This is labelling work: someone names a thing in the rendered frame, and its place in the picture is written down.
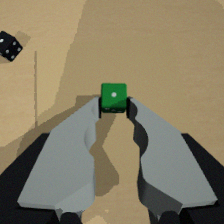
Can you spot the black die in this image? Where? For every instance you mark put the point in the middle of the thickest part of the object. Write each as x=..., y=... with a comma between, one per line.
x=9, y=46

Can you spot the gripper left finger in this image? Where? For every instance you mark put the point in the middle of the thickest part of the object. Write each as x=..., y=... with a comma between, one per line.
x=55, y=174

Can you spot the green die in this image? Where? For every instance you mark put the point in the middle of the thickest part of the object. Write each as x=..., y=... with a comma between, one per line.
x=113, y=97

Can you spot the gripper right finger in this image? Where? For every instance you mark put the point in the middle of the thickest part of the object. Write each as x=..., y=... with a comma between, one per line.
x=175, y=173

